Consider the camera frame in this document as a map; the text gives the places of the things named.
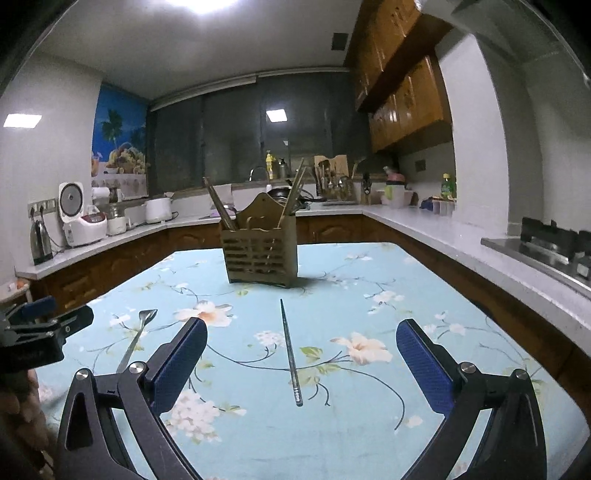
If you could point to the range hood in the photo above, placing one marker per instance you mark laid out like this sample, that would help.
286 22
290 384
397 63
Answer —
515 27

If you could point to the person left hand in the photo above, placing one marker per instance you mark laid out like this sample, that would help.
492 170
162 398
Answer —
24 433

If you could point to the floral blue tablecloth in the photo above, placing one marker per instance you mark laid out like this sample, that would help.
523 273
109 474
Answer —
364 416

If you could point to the white electric pot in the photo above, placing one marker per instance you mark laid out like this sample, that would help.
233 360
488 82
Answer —
158 209

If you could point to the green oil bottle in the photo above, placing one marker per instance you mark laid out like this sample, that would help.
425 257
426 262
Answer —
448 187

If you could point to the black wok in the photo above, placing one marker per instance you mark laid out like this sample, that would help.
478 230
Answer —
280 194

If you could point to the wooden lower cabinets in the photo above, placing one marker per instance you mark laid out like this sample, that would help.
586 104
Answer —
549 321

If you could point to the blue object on counter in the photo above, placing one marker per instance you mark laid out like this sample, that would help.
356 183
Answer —
431 204

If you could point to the white corner shelf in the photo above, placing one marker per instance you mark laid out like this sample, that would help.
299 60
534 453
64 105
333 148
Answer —
15 291

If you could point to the wooden cabinets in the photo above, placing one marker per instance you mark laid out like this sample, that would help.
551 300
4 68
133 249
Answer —
549 321
397 79

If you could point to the wall power socket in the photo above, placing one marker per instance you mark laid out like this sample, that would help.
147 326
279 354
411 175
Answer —
42 207

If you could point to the white rice cooker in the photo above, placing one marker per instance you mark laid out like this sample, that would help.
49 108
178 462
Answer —
81 224

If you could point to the wooden upper cabinets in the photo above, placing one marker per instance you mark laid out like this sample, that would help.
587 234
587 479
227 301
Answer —
397 79

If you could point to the countertop utensil rack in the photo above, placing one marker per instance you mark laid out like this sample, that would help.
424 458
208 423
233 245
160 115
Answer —
334 181

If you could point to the yellow detergent bottle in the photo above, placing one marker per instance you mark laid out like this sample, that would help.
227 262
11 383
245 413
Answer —
270 165

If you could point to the wooden utensil holder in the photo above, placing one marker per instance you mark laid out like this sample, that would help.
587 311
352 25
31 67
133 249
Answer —
260 244

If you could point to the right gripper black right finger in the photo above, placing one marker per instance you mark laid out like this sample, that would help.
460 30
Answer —
512 445

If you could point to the pink container stack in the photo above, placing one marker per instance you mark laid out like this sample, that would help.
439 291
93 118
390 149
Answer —
396 193

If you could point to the fruit beach poster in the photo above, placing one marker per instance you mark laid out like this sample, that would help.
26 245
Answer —
118 150

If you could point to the steel electric kettle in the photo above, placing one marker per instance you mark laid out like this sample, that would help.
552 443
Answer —
40 243

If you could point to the steel fork left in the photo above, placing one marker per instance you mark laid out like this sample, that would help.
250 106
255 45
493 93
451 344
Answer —
145 317

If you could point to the gas stove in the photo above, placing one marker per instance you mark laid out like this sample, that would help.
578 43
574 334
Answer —
562 254

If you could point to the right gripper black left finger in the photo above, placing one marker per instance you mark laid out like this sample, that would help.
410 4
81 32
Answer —
90 445

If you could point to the steel chopstick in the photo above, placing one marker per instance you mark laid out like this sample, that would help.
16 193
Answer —
298 189
295 381

